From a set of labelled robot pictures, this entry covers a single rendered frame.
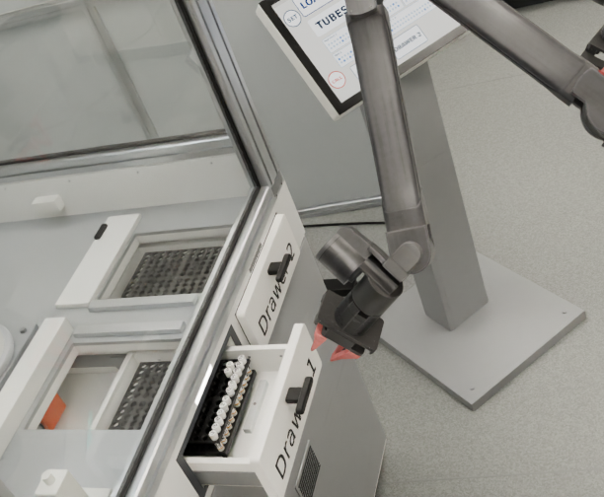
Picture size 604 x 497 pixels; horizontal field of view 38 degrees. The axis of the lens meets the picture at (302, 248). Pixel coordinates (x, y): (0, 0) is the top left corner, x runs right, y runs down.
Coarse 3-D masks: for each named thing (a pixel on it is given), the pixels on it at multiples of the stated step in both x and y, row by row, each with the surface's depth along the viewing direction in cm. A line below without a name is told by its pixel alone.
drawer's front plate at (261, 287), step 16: (272, 224) 178; (288, 224) 181; (272, 240) 174; (288, 240) 181; (272, 256) 173; (256, 272) 167; (288, 272) 179; (256, 288) 164; (272, 288) 172; (240, 304) 162; (256, 304) 164; (272, 304) 171; (240, 320) 160; (256, 320) 163; (272, 320) 170; (256, 336) 163
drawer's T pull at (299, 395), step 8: (304, 384) 143; (312, 384) 144; (288, 392) 143; (296, 392) 143; (304, 392) 142; (288, 400) 142; (296, 400) 142; (304, 400) 141; (296, 408) 140; (304, 408) 140
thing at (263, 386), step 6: (264, 384) 155; (258, 390) 155; (264, 390) 155; (258, 396) 154; (252, 402) 153; (258, 402) 152; (252, 408) 152; (258, 408) 152; (252, 414) 151; (258, 414) 152; (246, 420) 150; (252, 420) 150; (246, 426) 149; (252, 426) 149; (246, 432) 149; (252, 432) 149
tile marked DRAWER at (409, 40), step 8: (416, 24) 204; (408, 32) 203; (416, 32) 204; (400, 40) 202; (408, 40) 203; (416, 40) 203; (424, 40) 204; (400, 48) 202; (408, 48) 202; (400, 56) 201
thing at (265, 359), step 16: (224, 352) 159; (240, 352) 158; (256, 352) 156; (272, 352) 155; (256, 368) 160; (272, 368) 158; (256, 384) 158; (272, 384) 157; (240, 432) 150; (256, 432) 149; (240, 448) 148; (192, 464) 141; (208, 464) 140; (224, 464) 139; (240, 464) 137; (208, 480) 142; (224, 480) 141; (240, 480) 140; (256, 480) 139
